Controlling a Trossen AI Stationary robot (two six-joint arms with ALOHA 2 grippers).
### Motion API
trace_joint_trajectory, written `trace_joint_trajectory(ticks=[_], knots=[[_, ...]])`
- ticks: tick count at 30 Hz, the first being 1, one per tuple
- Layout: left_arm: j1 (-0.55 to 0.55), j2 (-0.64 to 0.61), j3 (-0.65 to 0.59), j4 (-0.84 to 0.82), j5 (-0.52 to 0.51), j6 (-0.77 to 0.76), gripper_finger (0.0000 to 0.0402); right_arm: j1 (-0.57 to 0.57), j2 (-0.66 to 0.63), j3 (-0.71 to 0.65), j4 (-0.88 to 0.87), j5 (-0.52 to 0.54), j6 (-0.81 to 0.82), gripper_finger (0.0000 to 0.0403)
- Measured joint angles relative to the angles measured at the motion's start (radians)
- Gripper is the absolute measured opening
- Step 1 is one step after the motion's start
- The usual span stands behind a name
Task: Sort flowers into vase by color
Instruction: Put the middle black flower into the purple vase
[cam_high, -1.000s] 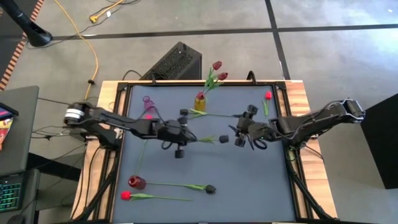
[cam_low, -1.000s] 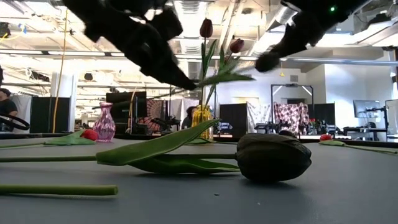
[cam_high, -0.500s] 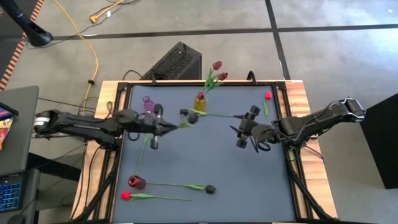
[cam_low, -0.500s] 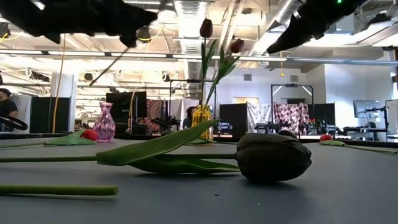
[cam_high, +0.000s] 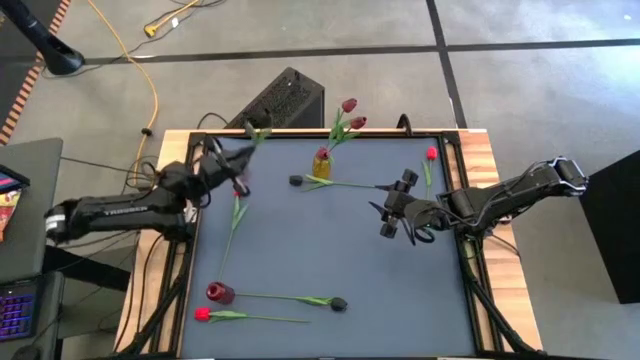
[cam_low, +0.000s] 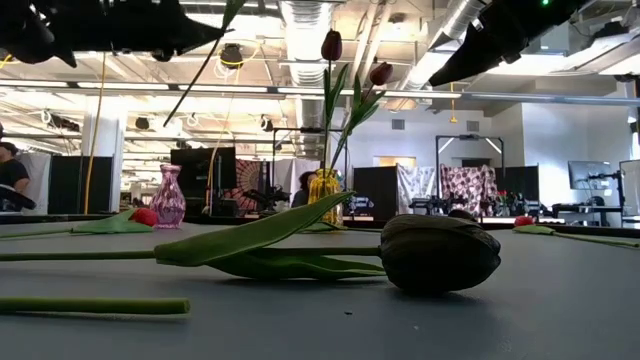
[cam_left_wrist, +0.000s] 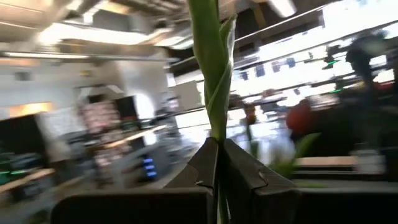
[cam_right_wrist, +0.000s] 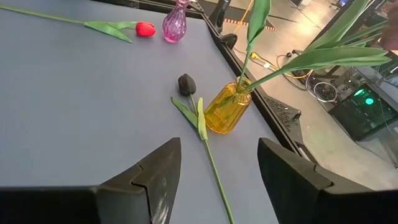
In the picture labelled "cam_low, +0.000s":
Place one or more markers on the pink spotted cloth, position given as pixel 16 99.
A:
pixel 467 182

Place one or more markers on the plain white cloth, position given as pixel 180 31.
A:
pixel 37 185

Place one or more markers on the black computer monitor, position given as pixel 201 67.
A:
pixel 200 167

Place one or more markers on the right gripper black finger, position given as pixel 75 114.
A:
pixel 470 55

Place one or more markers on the person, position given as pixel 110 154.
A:
pixel 12 175
pixel 302 192

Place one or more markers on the black metal gantry frame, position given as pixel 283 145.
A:
pixel 310 130
pixel 470 136

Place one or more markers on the background black robot arm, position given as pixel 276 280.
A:
pixel 267 197
pixel 440 204

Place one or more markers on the silver ventilation duct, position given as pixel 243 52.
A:
pixel 425 65
pixel 305 30

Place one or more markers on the yellow glass vase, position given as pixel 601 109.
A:
pixel 325 187

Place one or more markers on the red mandala tapestry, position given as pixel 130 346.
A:
pixel 250 175

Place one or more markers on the red artificial tulip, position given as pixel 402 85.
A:
pixel 145 217
pixel 524 220

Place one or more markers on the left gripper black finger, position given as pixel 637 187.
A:
pixel 192 32

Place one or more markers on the grey computer monitor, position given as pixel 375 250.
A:
pixel 631 180
pixel 590 175

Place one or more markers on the black partition panel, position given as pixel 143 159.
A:
pixel 375 190
pixel 75 185
pixel 517 182

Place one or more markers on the white patterned cloth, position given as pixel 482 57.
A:
pixel 415 182

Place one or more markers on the green stem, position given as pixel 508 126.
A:
pixel 100 305

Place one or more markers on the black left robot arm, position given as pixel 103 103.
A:
pixel 30 30

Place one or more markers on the pink glass vase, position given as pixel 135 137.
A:
pixel 167 205

